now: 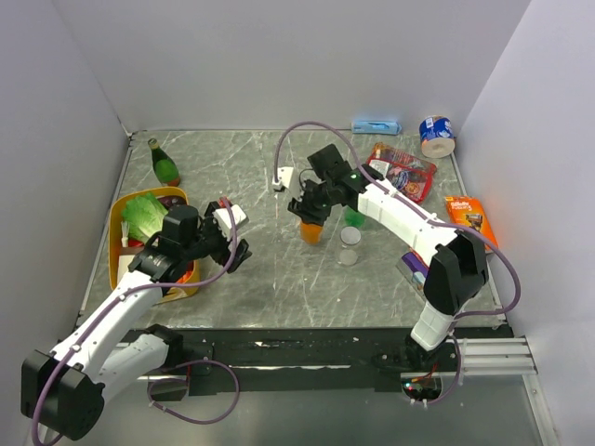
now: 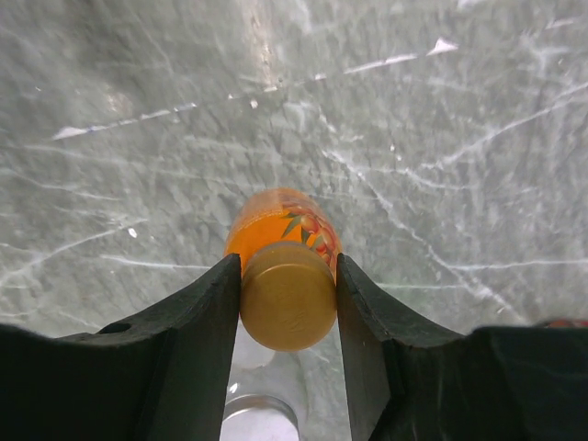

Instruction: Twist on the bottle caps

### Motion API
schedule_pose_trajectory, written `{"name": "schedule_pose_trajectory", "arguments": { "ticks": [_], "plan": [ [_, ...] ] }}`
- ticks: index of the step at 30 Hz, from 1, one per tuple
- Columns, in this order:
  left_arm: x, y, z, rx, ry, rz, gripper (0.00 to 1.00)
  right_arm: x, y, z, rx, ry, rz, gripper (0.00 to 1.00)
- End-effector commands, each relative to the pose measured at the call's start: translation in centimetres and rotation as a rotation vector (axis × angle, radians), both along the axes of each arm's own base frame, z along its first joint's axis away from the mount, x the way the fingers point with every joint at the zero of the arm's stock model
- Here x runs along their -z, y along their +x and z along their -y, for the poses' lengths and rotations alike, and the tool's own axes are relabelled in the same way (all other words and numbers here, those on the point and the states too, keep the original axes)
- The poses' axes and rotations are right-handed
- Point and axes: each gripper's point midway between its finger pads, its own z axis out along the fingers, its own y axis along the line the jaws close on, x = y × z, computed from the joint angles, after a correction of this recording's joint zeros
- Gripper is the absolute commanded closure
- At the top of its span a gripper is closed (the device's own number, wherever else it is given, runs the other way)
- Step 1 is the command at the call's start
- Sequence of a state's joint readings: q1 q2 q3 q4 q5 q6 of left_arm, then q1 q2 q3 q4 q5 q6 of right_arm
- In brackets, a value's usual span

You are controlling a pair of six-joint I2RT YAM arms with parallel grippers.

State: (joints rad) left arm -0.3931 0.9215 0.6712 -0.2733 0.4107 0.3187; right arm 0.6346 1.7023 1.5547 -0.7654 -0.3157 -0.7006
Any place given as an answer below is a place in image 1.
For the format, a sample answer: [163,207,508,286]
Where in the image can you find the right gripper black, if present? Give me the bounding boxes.
[288,176,336,228]

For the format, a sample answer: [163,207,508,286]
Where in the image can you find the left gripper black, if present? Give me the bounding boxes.
[182,202,251,271]

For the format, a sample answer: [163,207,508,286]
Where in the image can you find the orange juice bottle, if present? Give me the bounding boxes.
[300,221,324,245]

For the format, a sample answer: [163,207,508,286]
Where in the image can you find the green plastic bottle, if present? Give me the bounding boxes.
[343,206,365,228]

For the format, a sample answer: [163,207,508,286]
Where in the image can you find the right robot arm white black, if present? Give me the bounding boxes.
[273,144,489,371]

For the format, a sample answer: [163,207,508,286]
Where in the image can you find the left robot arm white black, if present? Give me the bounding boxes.
[20,199,251,445]

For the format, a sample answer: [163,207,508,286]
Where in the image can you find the dark green glass bottle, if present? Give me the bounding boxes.
[148,138,181,187]

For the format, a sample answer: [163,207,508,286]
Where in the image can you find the clear plastic lid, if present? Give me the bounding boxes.
[337,249,358,267]

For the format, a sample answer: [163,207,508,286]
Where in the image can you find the orange fruit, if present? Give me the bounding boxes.
[178,269,194,283]

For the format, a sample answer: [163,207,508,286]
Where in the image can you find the purple eggplant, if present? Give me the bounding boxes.
[158,195,187,209]

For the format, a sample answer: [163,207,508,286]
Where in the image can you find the green lettuce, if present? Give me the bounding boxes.
[121,192,167,243]

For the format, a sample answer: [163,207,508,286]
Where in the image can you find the blue tissue pack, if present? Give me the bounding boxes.
[350,120,402,136]

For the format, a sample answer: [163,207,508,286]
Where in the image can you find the red snack bag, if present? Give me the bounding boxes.
[367,142,437,203]

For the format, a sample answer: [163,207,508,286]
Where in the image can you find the purple chocolate bar box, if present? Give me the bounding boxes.
[397,251,429,295]

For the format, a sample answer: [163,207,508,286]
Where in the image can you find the yellow plastic basket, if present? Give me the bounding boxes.
[108,186,200,304]

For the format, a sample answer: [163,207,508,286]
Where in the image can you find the toilet paper roll blue wrap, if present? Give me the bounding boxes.
[419,115,456,159]

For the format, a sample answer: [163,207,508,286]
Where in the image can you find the orange razor package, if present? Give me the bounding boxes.
[444,196,497,246]

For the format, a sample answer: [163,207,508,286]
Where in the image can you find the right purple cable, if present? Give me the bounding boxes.
[273,120,522,321]

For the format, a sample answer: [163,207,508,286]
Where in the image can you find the purple cable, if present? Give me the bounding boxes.
[31,197,239,446]
[273,120,522,321]

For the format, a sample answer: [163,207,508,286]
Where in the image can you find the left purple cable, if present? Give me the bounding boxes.
[31,197,239,446]

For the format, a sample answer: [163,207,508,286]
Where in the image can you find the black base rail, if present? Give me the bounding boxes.
[157,328,458,396]

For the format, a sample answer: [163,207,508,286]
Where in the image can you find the aluminium frame rail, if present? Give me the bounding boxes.
[399,338,538,377]

